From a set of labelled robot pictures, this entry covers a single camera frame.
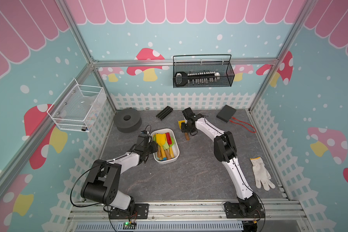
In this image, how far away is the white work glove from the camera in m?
0.84

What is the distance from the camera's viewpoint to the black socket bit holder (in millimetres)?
889

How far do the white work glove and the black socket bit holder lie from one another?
0.58 meters
